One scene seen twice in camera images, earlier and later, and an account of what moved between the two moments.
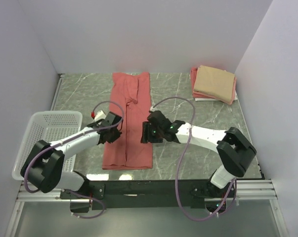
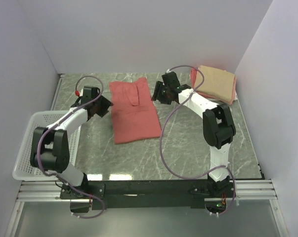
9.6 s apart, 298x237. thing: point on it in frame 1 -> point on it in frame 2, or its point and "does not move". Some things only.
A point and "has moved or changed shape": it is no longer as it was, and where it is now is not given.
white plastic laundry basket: (47, 126) does not move
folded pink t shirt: (199, 95) does not move
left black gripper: (115, 136) -> (106, 104)
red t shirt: (130, 96) has moved or changed shape
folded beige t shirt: (215, 82) does not move
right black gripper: (147, 136) -> (158, 87)
